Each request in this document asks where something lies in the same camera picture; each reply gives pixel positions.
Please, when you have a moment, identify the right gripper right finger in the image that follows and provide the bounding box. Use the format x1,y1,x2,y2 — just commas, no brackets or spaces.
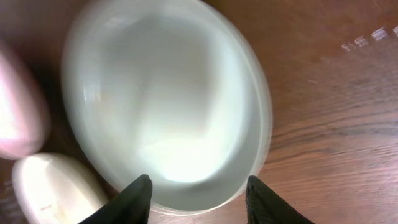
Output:
245,175,313,224

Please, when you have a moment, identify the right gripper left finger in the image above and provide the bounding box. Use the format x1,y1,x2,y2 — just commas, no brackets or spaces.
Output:
80,174,153,224

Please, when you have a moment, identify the white plate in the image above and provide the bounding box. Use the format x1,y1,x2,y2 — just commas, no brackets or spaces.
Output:
12,153,108,223
1,42,50,160
62,0,272,216

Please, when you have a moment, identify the white plate top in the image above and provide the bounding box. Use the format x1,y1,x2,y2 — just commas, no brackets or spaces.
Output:
1,42,50,160

